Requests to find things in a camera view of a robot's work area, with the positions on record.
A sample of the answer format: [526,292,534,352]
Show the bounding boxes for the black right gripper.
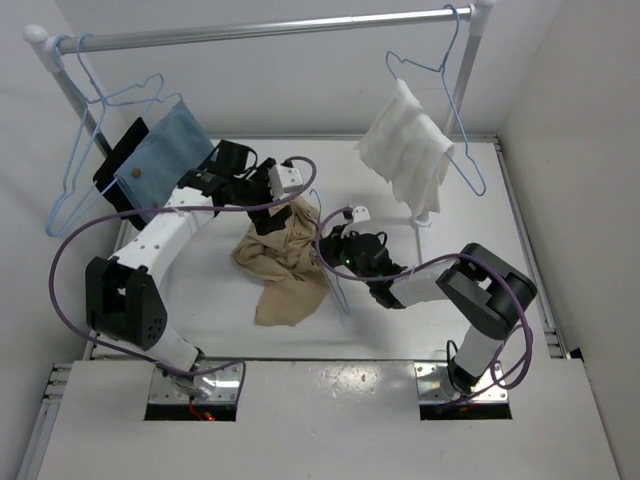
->
[314,224,376,288]

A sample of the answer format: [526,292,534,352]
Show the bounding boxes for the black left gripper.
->
[230,158,290,234]

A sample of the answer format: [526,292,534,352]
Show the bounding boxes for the light blue wire hanger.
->
[308,188,351,316]

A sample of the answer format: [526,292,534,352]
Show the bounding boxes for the beige t shirt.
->
[231,197,329,327]

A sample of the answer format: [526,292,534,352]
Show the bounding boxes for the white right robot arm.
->
[315,225,538,395]

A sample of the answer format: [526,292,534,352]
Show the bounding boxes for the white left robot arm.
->
[85,141,303,372]

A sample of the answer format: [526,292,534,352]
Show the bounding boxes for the blue hanger holding denim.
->
[58,33,181,202]

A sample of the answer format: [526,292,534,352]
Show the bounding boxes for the empty blue hanger outer left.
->
[41,33,165,238]

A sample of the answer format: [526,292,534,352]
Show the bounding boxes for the white knitted cloth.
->
[356,79,455,217]

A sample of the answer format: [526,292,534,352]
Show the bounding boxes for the light blue denim garment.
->
[115,101,214,209]

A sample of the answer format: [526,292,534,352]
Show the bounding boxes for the black garment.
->
[93,117,149,212]

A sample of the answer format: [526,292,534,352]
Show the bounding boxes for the metal clothes rack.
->
[22,1,496,230]

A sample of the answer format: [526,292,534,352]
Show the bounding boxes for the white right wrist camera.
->
[343,205,371,224]

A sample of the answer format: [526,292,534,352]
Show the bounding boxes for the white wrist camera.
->
[268,164,304,198]
[343,205,371,224]

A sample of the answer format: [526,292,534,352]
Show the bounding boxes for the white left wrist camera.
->
[268,164,304,198]

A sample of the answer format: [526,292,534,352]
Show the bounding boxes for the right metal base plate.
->
[413,360,509,406]

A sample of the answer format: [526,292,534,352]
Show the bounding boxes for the metal base plate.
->
[413,360,509,406]
[148,358,245,406]

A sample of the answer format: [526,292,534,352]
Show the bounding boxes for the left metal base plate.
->
[148,358,245,406]

